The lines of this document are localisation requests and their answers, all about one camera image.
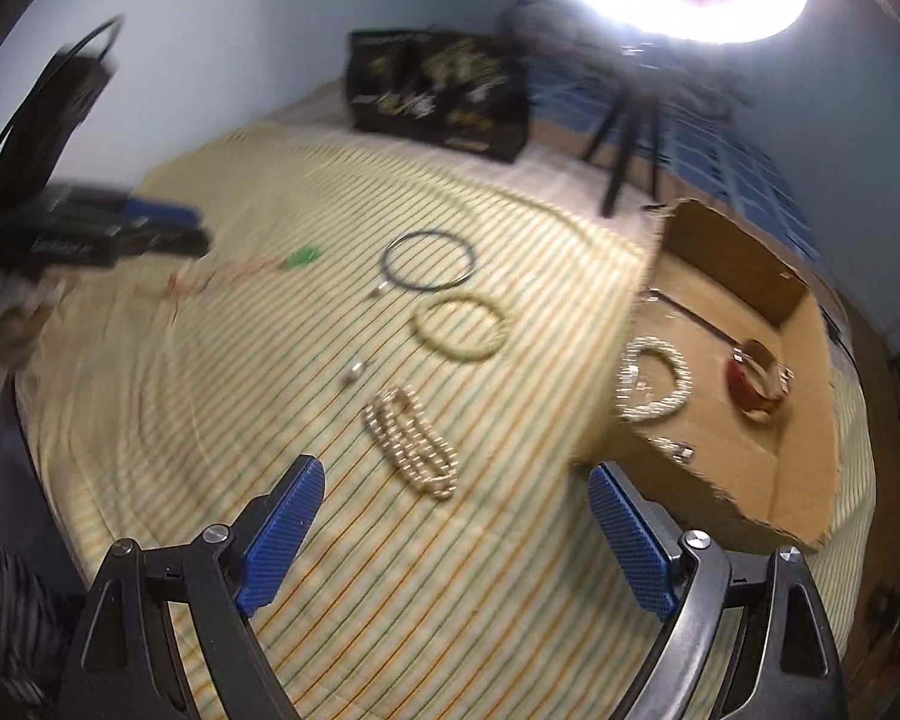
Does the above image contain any red-brown wrist watch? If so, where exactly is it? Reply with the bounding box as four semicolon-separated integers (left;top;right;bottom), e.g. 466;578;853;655
724;337;796;415

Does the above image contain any dark thin bangle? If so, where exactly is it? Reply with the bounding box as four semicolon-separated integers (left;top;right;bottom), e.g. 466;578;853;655
379;231;475;297

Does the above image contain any small silver jewelry piece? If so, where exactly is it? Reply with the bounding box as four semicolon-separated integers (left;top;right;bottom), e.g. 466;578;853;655
649;435;697;464

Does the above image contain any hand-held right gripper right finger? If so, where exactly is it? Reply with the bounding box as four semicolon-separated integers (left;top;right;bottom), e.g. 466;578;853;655
586;463;848;720

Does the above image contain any thin dark necklace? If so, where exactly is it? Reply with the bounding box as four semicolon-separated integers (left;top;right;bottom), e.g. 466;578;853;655
641;289;743;350

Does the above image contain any red string green pendant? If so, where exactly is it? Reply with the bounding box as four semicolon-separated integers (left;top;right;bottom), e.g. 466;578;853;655
161;244;325;323

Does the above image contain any blue checked bedsheet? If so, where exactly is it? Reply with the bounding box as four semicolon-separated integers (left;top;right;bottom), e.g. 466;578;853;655
525;52;822;271

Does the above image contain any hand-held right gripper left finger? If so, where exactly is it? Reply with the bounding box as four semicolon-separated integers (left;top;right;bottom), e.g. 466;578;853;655
60;454;327;720

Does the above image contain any green bangle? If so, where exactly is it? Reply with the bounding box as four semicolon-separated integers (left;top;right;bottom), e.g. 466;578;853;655
411;296;507;361

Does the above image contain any white pearl bracelet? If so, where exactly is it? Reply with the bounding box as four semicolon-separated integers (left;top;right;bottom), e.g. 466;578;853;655
616;337;692;422

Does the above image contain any person's striped clothing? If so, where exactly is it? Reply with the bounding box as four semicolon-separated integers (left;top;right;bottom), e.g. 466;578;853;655
0;540;83;720

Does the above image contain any beige plaid bed sheet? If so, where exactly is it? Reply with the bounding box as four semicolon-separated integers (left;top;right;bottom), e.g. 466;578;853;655
255;75;683;241

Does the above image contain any beige bead bracelet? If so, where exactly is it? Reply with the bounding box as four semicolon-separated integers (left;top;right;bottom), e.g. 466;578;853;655
362;386;464;500

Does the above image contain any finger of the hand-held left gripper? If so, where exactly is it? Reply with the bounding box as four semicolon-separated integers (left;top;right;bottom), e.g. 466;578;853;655
109;221;212;263
124;195;202;230

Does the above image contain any person's left hand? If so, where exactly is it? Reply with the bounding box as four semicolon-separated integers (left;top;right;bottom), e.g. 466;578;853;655
0;274;72;376

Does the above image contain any cardboard box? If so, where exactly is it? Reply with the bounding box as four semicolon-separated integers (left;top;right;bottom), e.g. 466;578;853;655
570;197;841;552

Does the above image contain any yellow striped cloth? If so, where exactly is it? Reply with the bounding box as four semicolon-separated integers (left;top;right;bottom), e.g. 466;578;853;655
15;120;878;720

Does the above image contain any black tripod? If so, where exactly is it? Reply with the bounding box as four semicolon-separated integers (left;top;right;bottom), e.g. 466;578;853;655
495;0;755;218

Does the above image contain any black printed bag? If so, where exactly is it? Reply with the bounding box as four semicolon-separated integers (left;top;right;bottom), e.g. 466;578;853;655
345;28;532;164

